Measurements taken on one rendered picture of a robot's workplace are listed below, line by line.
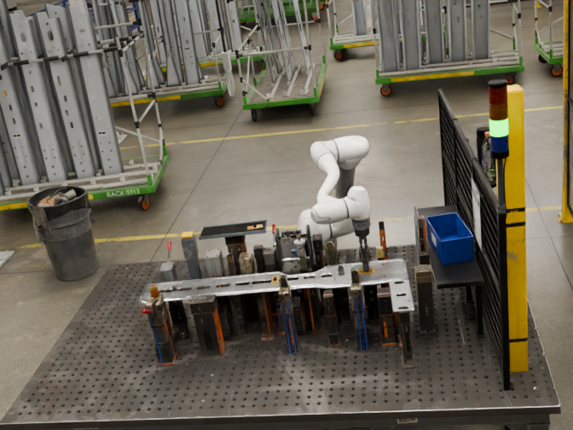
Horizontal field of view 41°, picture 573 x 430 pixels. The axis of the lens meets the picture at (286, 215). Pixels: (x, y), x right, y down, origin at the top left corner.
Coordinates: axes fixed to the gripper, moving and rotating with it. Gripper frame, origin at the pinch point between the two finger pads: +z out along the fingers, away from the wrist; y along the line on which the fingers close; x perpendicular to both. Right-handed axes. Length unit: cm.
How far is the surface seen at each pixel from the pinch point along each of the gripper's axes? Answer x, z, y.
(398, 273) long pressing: 15.8, 4.6, 5.3
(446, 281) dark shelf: 37.0, 1.5, 23.6
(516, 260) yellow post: 63, -22, 53
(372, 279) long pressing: 2.5, 4.6, 8.8
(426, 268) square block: 29.1, -1.4, 13.8
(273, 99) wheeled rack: -101, 77, -627
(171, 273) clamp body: -103, 1, -12
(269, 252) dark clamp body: -50, -3, -17
